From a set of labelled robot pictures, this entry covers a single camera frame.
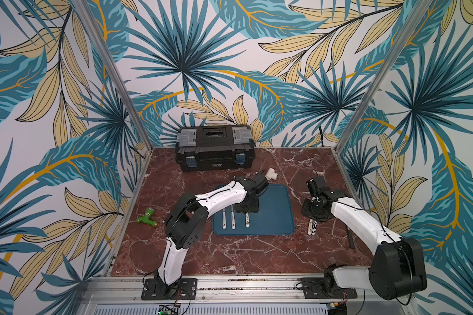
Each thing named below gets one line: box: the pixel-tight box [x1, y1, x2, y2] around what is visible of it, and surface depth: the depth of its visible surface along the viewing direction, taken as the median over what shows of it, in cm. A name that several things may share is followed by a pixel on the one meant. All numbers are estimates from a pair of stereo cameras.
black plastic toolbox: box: [175, 124, 257, 172], surface depth 101 cm
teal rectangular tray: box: [212, 183, 295, 236], surface depth 92 cm
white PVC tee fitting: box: [264, 168, 278, 181], surface depth 106 cm
